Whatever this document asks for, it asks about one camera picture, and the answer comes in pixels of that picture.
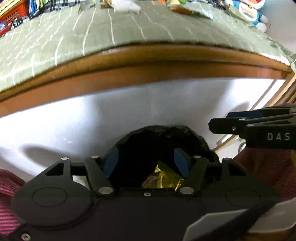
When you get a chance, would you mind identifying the orange potato sticks bag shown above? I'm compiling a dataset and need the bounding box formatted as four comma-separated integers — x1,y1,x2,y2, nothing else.
166,0,215,20

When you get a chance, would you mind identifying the black trash bag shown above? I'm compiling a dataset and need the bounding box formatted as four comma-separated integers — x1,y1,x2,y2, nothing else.
108,126,219,184

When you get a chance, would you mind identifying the black white plaid blanket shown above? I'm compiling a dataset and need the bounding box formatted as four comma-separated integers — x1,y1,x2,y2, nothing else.
9,0,83,29

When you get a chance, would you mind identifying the wooden bed frame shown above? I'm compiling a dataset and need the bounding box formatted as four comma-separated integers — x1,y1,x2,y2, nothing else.
1,44,294,116

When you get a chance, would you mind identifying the white crumpled tissue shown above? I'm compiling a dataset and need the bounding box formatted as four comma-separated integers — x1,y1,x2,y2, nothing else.
111,0,140,14

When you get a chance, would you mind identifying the red plastic basket left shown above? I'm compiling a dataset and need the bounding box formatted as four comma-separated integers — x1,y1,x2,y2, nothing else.
0,0,29,25

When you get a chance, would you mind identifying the green grid bed sheet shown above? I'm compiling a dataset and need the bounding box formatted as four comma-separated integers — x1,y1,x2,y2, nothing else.
1,1,295,91

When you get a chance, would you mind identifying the blue Doraemon plush toy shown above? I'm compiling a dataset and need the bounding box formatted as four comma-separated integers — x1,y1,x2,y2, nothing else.
224,0,268,33

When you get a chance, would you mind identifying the gold foil snack wrapper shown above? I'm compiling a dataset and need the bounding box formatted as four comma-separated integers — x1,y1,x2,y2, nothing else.
142,163,184,191

